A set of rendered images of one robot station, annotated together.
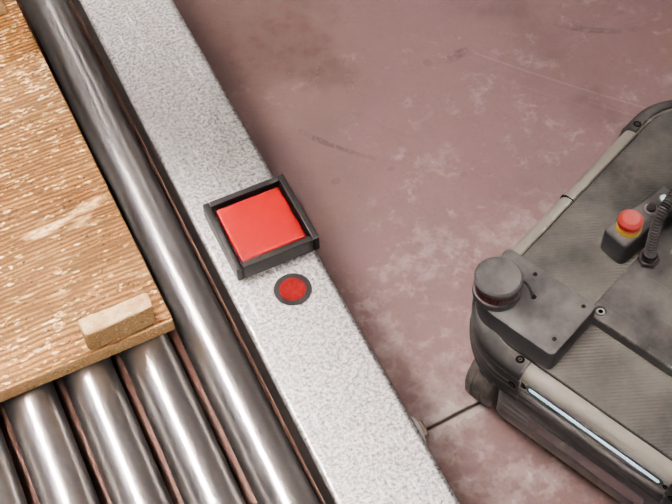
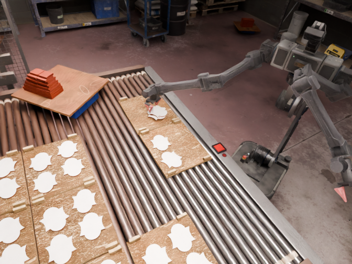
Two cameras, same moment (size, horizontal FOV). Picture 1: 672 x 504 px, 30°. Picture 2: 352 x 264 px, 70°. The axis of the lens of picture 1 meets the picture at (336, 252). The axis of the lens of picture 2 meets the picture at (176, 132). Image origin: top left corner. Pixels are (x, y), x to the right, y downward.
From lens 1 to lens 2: 0.88 m
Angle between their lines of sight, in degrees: 13
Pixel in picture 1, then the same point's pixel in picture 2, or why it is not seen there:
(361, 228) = not seen: hidden behind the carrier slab
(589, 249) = (238, 161)
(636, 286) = (245, 166)
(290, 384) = (227, 165)
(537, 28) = (221, 131)
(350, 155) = not seen: hidden behind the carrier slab
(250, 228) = (218, 147)
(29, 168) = (189, 140)
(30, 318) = (195, 157)
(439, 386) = not seen: hidden behind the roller
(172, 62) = (201, 129)
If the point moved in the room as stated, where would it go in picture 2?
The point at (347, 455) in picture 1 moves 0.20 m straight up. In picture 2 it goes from (235, 173) to (244, 152)
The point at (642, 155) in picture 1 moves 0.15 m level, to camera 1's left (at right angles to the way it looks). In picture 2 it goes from (243, 148) to (230, 148)
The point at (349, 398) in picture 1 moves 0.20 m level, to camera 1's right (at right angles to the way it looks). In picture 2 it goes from (234, 167) to (263, 166)
